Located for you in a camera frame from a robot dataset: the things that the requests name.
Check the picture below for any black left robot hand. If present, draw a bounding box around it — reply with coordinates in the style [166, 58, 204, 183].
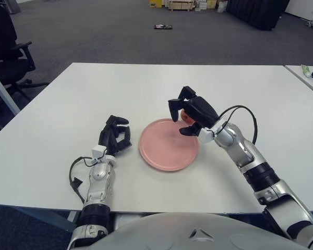
[98, 114, 133, 157]

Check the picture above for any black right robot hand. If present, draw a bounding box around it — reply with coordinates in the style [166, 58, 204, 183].
[167, 85, 220, 138]

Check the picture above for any red yellow apple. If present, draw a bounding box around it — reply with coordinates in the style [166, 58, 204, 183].
[179, 109, 196, 124]

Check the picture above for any pink round plate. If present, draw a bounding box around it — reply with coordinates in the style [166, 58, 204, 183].
[139, 118, 200, 172]

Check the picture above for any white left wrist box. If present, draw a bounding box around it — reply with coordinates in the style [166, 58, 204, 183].
[91, 145, 106, 160]

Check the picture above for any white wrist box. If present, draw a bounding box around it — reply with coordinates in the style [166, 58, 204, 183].
[91, 145, 106, 160]
[198, 127, 216, 143]

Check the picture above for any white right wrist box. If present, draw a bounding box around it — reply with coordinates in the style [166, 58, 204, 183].
[198, 127, 216, 143]

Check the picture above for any grey robot torso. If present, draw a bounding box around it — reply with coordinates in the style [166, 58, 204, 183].
[67, 212, 311, 250]

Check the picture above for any wooden crate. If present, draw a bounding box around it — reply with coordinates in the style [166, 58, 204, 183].
[168, 0, 194, 11]

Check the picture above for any black draped partition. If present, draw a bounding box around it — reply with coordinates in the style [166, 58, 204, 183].
[225, 0, 290, 31]

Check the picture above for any grey slanted table leg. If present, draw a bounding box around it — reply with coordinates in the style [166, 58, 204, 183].
[0, 62, 21, 116]

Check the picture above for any black office chair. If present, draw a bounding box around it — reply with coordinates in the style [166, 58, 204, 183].
[0, 2, 49, 110]

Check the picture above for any grey bin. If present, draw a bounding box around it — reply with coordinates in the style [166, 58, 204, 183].
[7, 0, 21, 15]

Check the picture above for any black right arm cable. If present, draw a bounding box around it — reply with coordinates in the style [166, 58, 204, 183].
[219, 105, 258, 145]

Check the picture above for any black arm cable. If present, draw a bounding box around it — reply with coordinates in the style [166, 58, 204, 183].
[219, 105, 258, 145]
[69, 157, 97, 204]

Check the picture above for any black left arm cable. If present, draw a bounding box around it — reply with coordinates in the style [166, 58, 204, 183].
[69, 157, 97, 204]

